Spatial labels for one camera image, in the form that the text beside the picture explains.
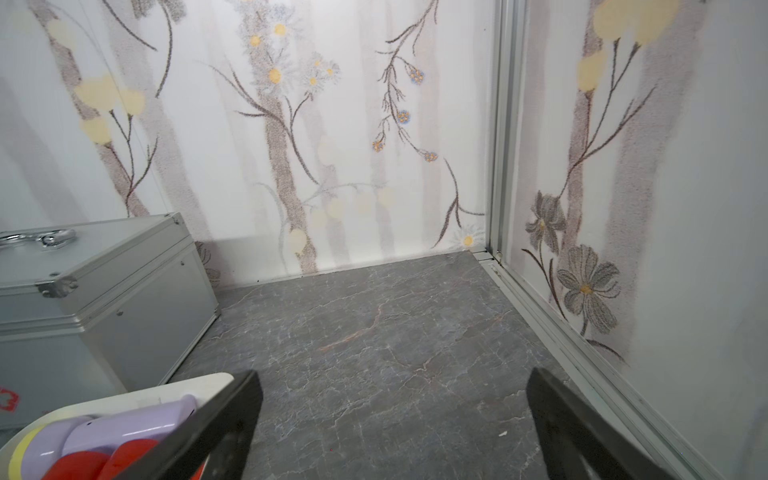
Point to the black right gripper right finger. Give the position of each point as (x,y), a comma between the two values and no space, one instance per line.
(576,442)

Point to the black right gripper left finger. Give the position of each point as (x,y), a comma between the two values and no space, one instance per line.
(216,440)

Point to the purple flashlight yellow head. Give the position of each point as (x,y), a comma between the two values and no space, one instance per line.
(42,447)

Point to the white plastic tray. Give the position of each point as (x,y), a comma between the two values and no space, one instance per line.
(203,388)

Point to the silver aluminium first aid case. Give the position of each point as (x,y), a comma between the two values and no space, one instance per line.
(97,309)

